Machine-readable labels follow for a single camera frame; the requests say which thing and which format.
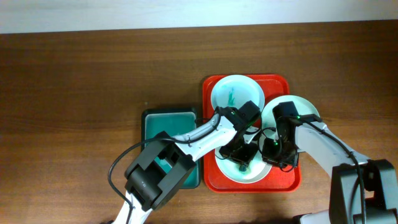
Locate green yellow sponge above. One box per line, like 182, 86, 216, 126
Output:
238, 165, 250, 173

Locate white plate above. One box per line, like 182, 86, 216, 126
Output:
210, 75, 265, 114
260, 95, 327, 157
215, 127, 275, 184

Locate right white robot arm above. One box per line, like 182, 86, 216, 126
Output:
262, 101, 397, 224

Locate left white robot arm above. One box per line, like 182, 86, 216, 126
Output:
115, 101, 261, 223

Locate red plastic tray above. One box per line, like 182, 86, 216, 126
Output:
203, 74, 301, 194

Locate dark green water tray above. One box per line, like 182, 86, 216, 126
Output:
141, 108, 201, 189

